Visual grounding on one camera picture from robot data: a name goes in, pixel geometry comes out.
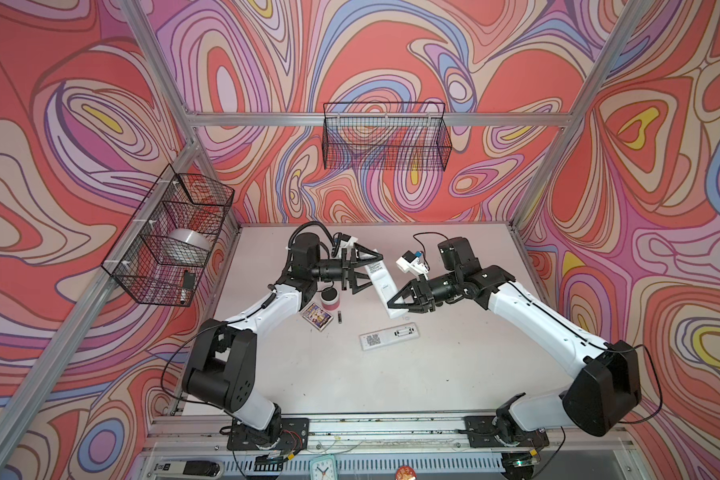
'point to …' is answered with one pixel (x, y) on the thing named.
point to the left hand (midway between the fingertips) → (379, 271)
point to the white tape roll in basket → (185, 246)
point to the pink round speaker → (330, 298)
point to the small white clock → (323, 467)
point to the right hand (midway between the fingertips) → (395, 314)
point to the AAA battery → (339, 317)
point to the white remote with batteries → (388, 336)
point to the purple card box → (317, 316)
